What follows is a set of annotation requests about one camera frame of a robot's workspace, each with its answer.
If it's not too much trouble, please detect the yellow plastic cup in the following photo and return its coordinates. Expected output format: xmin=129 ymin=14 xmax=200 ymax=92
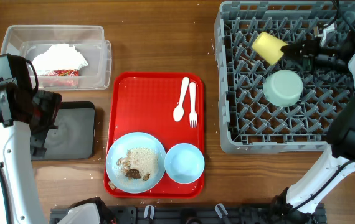
xmin=252 ymin=32 xmax=288 ymax=65

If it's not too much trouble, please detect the red candy wrapper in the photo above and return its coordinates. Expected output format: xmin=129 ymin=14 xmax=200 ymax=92
xmin=41 ymin=70 xmax=80 ymax=88

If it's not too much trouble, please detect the mint green bowl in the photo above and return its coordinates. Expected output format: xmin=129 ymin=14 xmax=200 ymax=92
xmin=263 ymin=70 xmax=303 ymax=107

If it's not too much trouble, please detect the white paper napkin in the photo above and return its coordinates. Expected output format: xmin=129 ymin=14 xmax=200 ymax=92
xmin=32 ymin=44 xmax=89 ymax=75

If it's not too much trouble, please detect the grey dishwasher rack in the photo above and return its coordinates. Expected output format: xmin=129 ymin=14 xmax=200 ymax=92
xmin=214 ymin=1 xmax=355 ymax=154

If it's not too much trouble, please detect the white plastic fork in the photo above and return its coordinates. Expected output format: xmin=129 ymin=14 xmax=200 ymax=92
xmin=189 ymin=82 xmax=197 ymax=128

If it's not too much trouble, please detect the white plastic spoon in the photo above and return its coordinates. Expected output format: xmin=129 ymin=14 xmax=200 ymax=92
xmin=173 ymin=77 xmax=189 ymax=122

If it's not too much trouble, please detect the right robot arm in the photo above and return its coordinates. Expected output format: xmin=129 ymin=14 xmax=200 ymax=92
xmin=268 ymin=26 xmax=355 ymax=223

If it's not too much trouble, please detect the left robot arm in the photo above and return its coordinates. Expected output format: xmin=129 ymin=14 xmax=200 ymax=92
xmin=0 ymin=54 xmax=95 ymax=223

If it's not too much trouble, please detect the clear plastic waste bin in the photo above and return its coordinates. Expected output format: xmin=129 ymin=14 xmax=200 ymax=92
xmin=1 ymin=25 xmax=111 ymax=91

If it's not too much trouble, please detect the black rectangular tray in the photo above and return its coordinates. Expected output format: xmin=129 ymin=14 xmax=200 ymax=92
xmin=31 ymin=101 xmax=95 ymax=161

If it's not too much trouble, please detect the large light blue plate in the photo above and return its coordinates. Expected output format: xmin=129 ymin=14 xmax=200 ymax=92
xmin=105 ymin=132 xmax=166 ymax=194

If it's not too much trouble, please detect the food scrap on tray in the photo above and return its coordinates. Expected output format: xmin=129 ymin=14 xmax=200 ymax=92
xmin=108 ymin=181 xmax=116 ymax=190

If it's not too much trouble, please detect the red plastic serving tray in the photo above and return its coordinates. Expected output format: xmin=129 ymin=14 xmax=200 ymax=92
xmin=103 ymin=72 xmax=204 ymax=198

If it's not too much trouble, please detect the small light blue bowl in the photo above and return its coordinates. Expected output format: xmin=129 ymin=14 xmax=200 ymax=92
xmin=164 ymin=143 xmax=205 ymax=184

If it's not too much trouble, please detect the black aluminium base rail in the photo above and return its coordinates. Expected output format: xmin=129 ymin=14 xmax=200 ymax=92
xmin=108 ymin=204 xmax=290 ymax=224

